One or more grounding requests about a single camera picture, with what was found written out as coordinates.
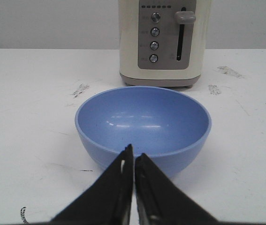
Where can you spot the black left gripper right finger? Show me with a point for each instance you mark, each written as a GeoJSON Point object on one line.
{"type": "Point", "coordinates": [160, 202]}

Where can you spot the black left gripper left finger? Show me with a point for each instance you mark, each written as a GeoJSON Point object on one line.
{"type": "Point", "coordinates": [108, 200]}

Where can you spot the blue plastic bowl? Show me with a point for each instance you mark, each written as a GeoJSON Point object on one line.
{"type": "Point", "coordinates": [166, 125]}

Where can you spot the cream two-slot toaster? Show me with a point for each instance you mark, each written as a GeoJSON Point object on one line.
{"type": "Point", "coordinates": [162, 42]}

